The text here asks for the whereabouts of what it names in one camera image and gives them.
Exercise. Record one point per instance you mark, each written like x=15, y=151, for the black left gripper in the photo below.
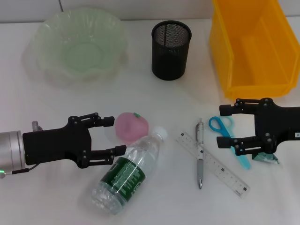
x=56, y=145

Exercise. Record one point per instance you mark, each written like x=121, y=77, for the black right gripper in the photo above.
x=281, y=124

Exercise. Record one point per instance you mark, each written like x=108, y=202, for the blue teal scissors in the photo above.
x=222, y=130

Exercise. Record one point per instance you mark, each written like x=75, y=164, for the pink peach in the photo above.
x=132, y=127

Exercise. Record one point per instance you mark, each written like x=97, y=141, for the green plastic wrapper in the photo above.
x=264, y=158

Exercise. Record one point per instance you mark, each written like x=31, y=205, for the green label water bottle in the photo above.
x=126, y=173

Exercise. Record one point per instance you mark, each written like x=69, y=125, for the clear plastic ruler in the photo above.
x=220, y=168

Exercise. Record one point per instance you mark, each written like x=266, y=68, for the grey clear ballpoint pen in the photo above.
x=200, y=168

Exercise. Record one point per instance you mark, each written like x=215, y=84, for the translucent green fruit plate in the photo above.
x=79, y=51

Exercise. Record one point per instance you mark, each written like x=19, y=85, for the black mesh pen holder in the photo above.
x=170, y=63

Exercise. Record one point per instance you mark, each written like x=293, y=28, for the yellow plastic storage bin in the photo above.
x=257, y=58

